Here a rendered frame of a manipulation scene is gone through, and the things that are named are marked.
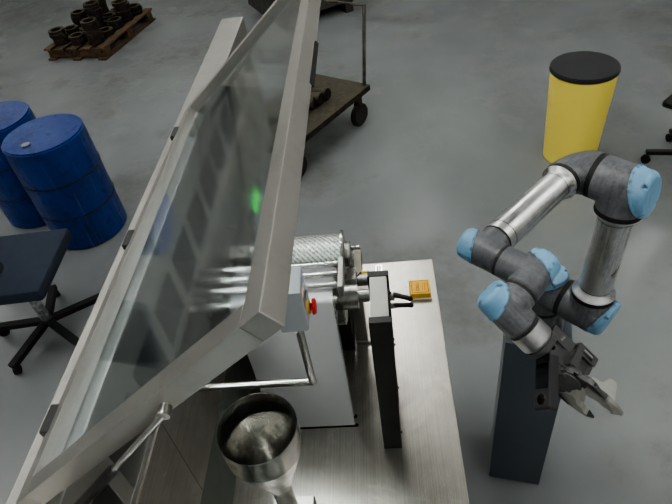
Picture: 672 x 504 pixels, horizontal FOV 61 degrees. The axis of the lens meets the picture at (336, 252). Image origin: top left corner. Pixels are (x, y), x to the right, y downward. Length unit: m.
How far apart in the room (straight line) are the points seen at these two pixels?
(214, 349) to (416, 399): 1.26
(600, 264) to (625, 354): 1.52
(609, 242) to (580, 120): 2.47
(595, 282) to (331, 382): 0.76
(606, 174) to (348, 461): 1.00
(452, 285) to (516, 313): 2.10
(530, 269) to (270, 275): 0.80
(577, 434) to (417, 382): 1.18
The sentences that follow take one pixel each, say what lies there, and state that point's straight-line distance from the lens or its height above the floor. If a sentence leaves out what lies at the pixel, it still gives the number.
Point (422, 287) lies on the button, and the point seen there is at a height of 0.92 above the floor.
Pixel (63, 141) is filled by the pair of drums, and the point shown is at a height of 0.76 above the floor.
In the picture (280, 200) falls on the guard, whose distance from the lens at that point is 0.63.
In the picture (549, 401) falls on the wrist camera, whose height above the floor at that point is 1.36.
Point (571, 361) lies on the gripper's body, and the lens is 1.28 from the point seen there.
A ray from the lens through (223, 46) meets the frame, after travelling 2.06.
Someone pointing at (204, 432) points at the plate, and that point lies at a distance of 1.45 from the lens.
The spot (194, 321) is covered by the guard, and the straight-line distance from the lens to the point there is 0.68.
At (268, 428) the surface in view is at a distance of 1.14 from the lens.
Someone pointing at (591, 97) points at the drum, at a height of 0.54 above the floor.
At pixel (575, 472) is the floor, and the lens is 2.74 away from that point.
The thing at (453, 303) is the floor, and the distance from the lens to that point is 3.21.
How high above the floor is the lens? 2.39
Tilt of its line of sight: 42 degrees down
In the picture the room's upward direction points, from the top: 9 degrees counter-clockwise
